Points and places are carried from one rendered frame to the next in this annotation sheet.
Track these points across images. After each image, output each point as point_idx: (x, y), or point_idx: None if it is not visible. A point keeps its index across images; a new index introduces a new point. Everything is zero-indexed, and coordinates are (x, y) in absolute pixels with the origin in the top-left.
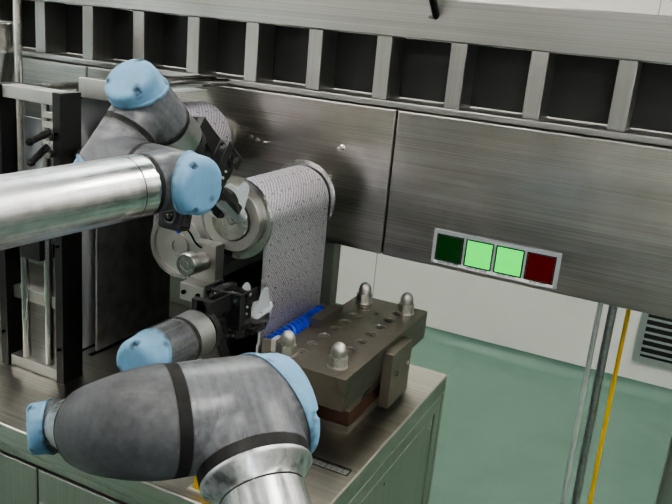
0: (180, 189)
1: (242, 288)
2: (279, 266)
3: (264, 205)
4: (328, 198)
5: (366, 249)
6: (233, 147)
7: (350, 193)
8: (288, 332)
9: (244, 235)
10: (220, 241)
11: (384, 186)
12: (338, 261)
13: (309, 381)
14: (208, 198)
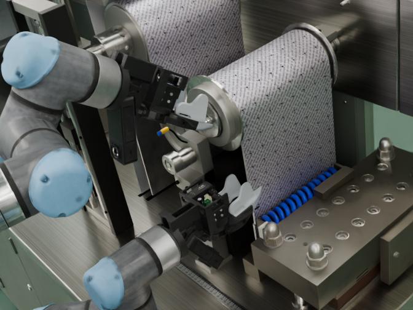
0: (35, 203)
1: (216, 190)
2: (267, 152)
3: (232, 107)
4: (329, 64)
5: (383, 106)
6: (171, 72)
7: (361, 48)
8: (270, 226)
9: (220, 133)
10: (204, 135)
11: (393, 43)
12: (362, 109)
13: (289, 276)
14: (74, 200)
